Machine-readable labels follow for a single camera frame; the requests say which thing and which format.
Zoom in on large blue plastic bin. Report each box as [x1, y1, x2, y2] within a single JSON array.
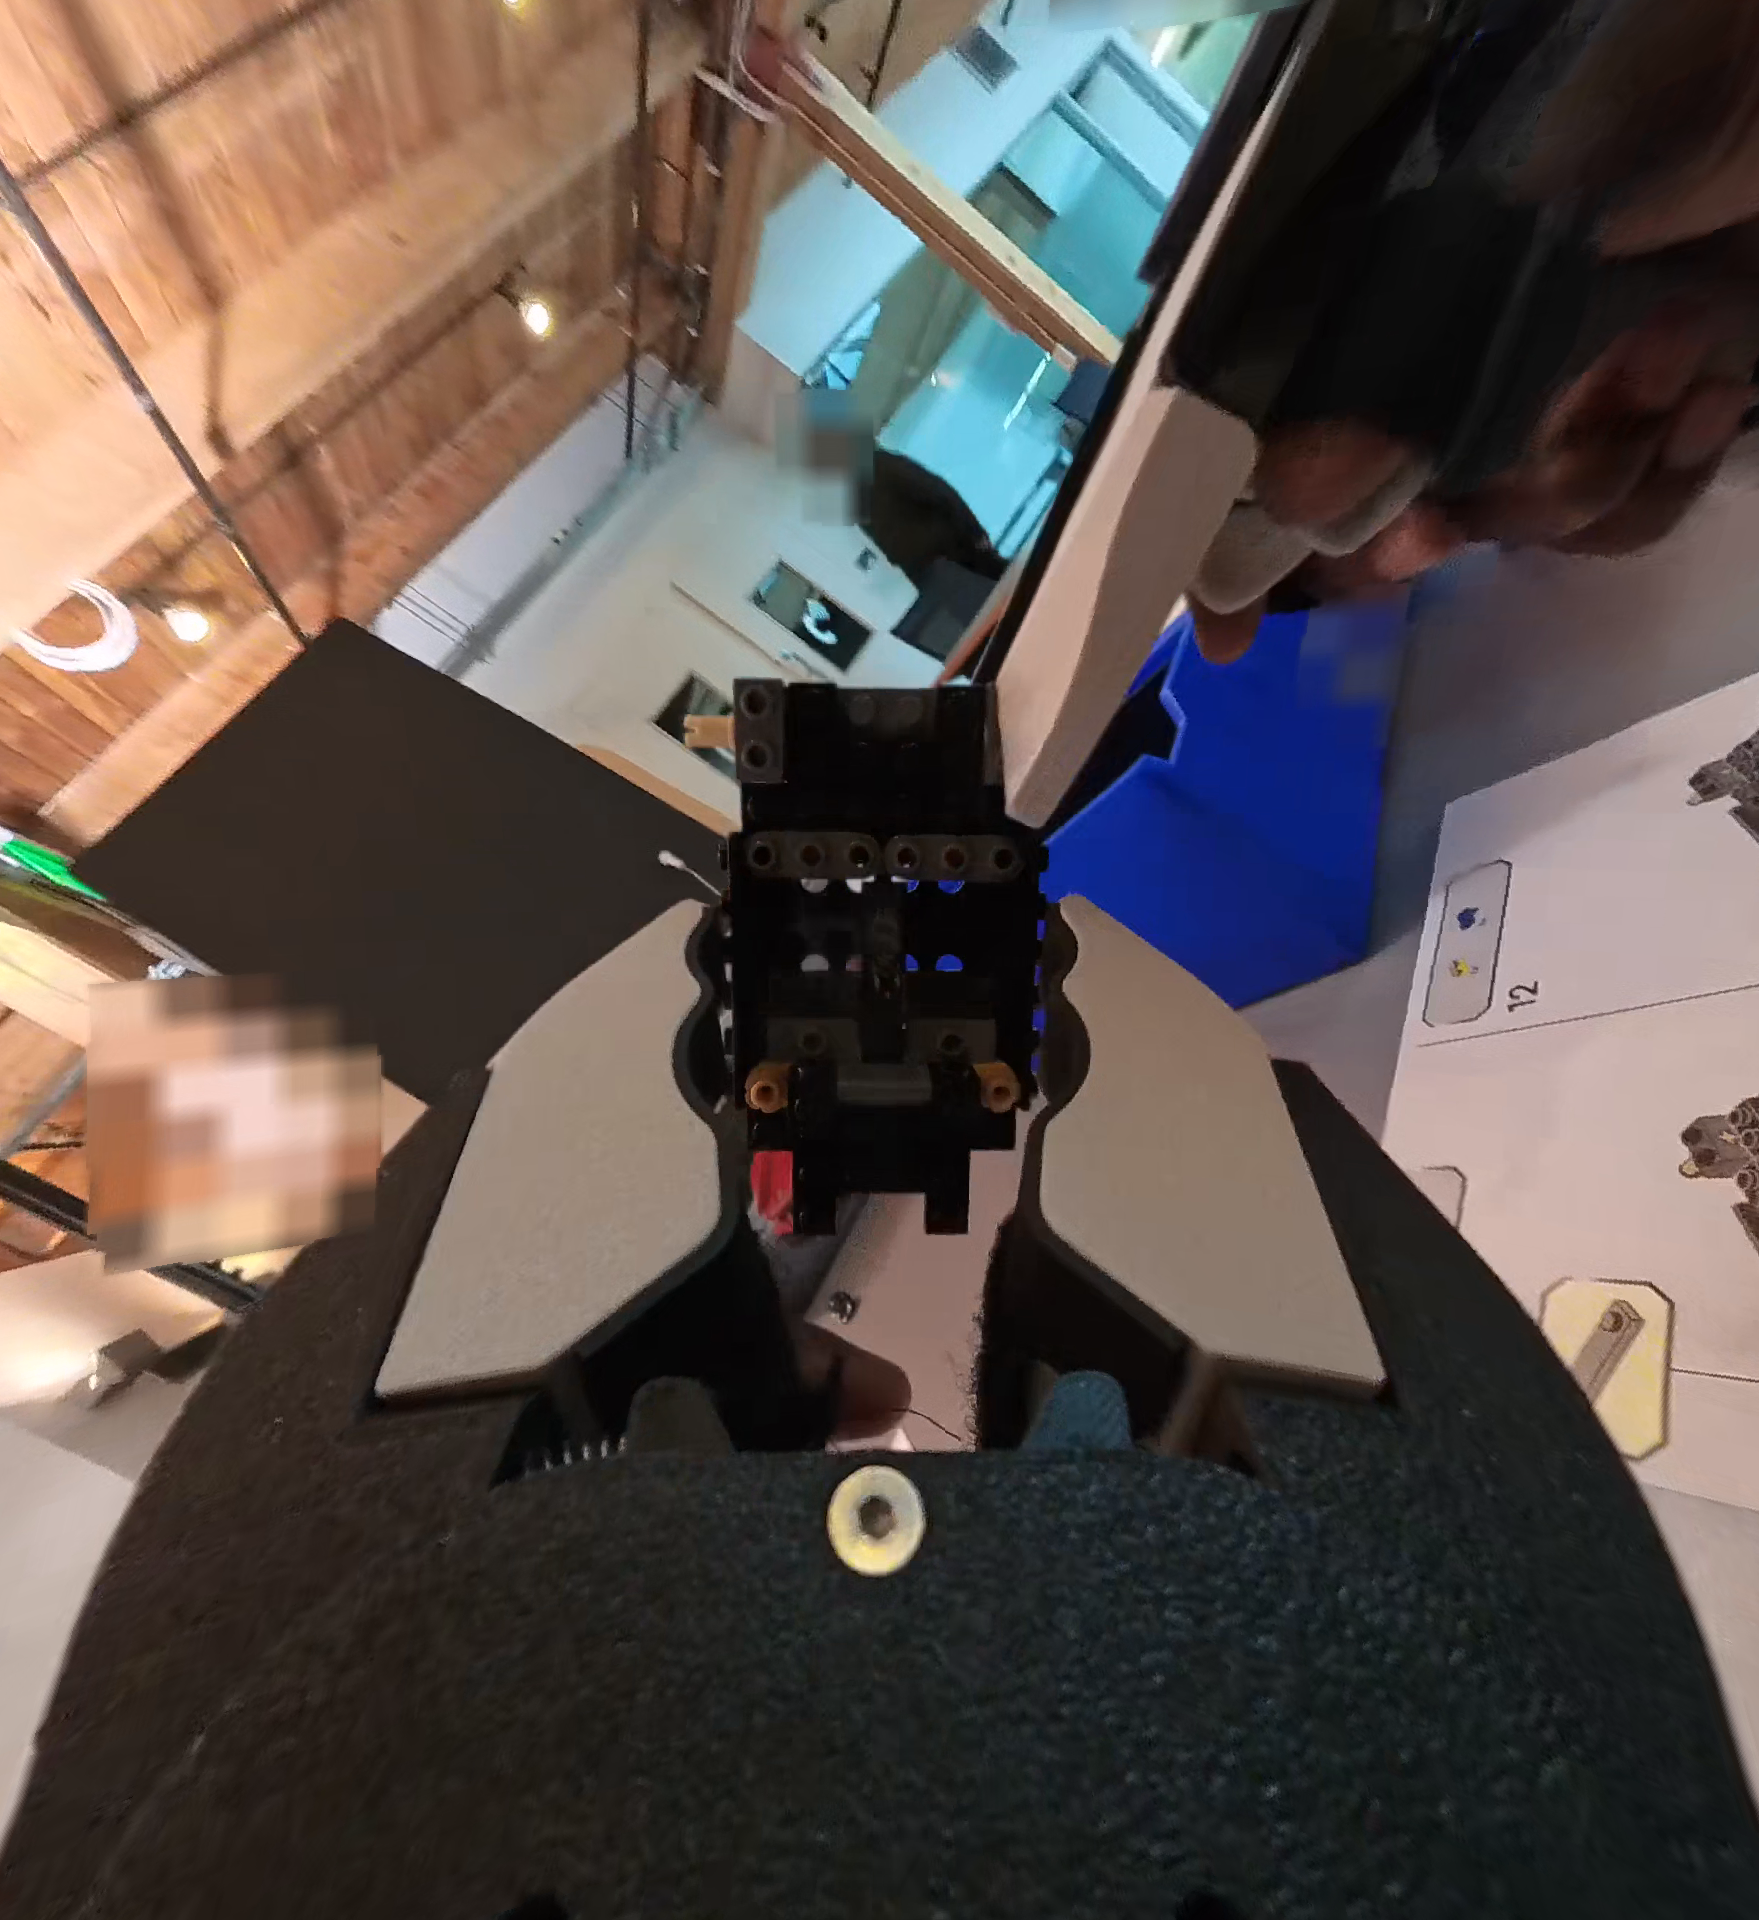
[[1038, 587, 1409, 1008]]

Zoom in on black board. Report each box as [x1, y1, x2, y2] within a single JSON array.
[[71, 619, 736, 1118]]

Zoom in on person's right hand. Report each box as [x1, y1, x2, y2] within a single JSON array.
[[1191, 0, 1759, 663]]

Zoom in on black lego chassis assembly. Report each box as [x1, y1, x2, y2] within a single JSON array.
[[724, 678, 1047, 1237]]

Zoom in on lego instruction booklet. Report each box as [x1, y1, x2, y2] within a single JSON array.
[[1383, 645, 1759, 1500]]

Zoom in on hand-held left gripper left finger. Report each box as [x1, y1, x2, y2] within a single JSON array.
[[369, 899, 747, 1411]]

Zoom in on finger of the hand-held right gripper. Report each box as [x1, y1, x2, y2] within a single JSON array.
[[978, 0, 1337, 821]]

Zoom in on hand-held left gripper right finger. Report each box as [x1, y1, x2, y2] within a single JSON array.
[[1020, 898, 1391, 1408]]

